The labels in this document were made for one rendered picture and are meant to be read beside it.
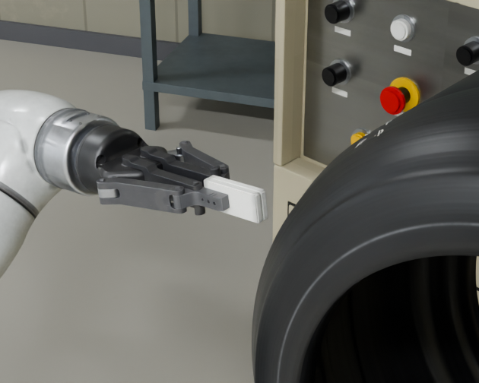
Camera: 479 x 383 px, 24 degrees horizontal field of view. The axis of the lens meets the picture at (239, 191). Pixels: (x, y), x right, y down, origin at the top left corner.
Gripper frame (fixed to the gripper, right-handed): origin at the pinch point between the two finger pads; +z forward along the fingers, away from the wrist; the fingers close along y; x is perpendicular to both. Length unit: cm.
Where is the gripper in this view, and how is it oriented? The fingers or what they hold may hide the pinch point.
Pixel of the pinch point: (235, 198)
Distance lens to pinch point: 105.9
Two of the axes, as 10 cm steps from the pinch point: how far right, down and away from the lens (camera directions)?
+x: 1.0, 9.1, 4.1
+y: 6.9, -3.6, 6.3
